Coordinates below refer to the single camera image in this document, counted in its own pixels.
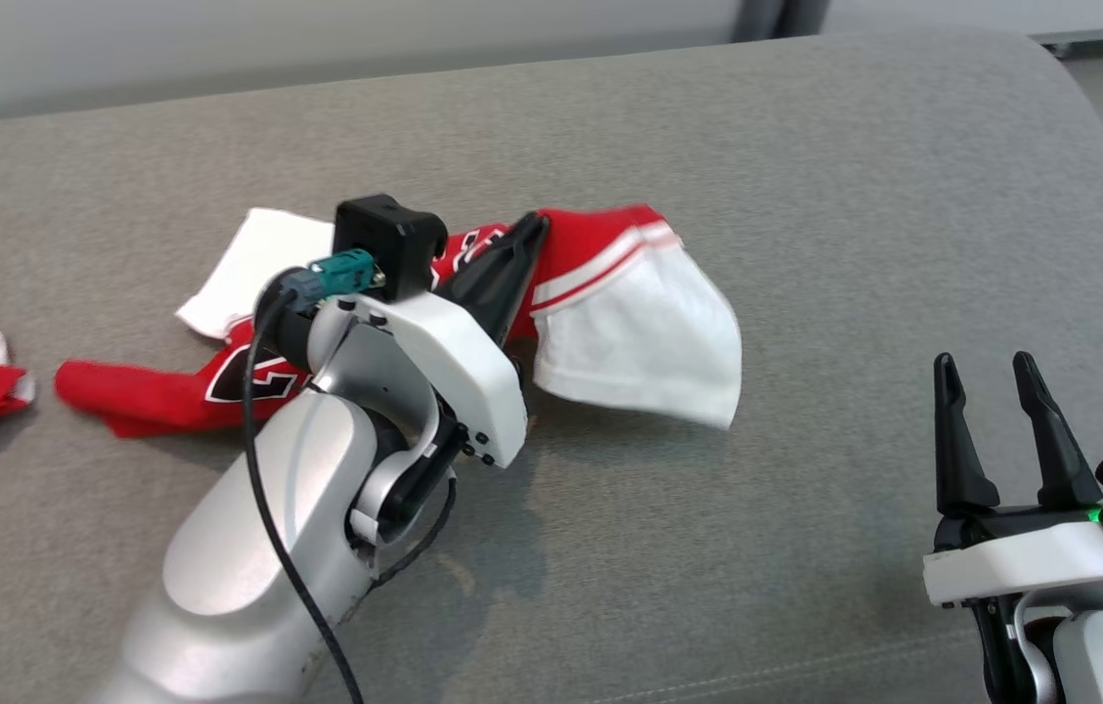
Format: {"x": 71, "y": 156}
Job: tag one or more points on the teal left camera connector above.
{"x": 346, "y": 269}

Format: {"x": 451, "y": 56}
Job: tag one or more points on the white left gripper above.
{"x": 454, "y": 352}

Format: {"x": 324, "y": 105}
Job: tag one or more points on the red white jersey shirt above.
{"x": 630, "y": 342}

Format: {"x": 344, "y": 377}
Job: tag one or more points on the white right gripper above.
{"x": 1021, "y": 562}

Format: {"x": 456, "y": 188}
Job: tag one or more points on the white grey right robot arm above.
{"x": 1089, "y": 655}

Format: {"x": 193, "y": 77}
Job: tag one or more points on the grey partition frame post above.
{"x": 762, "y": 18}
{"x": 806, "y": 15}

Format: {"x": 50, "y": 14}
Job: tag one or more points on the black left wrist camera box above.
{"x": 390, "y": 240}

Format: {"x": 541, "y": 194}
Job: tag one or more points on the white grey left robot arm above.
{"x": 248, "y": 548}

